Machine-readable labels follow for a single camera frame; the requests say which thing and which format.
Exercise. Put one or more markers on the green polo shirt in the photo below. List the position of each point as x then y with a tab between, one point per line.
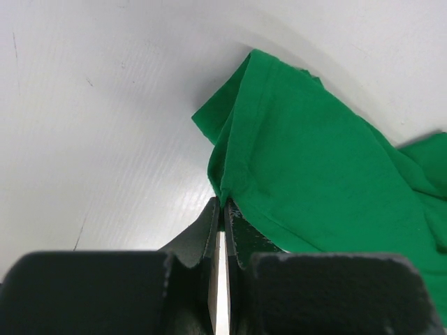
313	176

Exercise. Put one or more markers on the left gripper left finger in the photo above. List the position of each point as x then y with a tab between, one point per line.
172	290

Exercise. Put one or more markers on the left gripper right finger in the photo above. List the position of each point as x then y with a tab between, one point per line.
275	292

